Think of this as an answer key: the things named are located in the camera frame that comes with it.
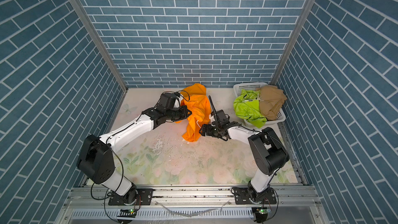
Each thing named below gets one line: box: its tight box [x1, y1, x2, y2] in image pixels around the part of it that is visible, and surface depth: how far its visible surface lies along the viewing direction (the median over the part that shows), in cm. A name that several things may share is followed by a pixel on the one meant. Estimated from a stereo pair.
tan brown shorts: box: [255, 84, 288, 121], surface depth 98 cm
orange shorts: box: [175, 82, 212, 143], surface depth 91 cm
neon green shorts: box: [233, 89, 268, 129], surface depth 98 cm
